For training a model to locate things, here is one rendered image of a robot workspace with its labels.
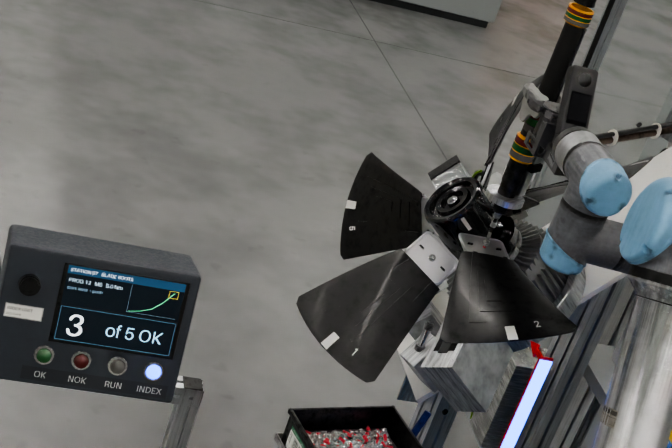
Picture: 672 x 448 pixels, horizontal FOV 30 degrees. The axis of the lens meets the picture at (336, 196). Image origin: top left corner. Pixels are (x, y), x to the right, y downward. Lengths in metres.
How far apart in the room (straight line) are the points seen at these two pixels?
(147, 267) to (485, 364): 0.81
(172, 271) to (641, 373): 0.63
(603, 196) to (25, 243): 0.83
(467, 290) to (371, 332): 0.23
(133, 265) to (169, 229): 2.79
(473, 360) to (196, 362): 1.69
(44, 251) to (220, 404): 2.05
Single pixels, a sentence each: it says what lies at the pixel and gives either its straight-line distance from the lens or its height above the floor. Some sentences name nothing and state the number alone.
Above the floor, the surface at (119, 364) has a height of 1.12.
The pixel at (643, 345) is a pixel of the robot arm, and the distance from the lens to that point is 1.58.
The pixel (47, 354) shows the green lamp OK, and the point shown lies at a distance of 1.74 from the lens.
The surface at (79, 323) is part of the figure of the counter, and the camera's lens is 1.73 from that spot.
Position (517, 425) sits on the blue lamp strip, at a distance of 2.05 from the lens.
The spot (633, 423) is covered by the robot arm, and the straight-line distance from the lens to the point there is 1.59.
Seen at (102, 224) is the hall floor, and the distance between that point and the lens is 4.43.
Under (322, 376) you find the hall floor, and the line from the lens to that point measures 3.97.
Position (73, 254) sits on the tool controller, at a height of 1.25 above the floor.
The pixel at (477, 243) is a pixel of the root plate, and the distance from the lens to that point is 2.27.
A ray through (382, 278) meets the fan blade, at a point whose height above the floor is 1.06.
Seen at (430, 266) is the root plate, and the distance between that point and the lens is 2.32.
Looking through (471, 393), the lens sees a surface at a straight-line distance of 2.28.
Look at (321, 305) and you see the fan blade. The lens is 2.33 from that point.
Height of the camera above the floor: 2.11
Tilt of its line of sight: 24 degrees down
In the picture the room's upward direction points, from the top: 19 degrees clockwise
